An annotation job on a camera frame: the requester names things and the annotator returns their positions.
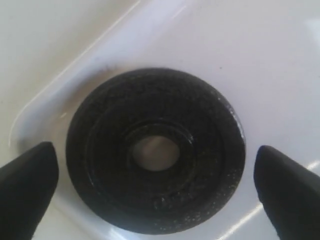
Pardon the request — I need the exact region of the white plastic tray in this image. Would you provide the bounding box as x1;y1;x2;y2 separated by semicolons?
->
10;0;320;240

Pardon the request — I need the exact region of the black weight plate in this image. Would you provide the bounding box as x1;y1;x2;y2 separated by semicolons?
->
65;68;246;235

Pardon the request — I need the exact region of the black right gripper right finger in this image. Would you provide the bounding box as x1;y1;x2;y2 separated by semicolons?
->
253;145;320;240

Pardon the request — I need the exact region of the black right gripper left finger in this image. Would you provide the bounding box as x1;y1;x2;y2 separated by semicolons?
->
0;141;59;240

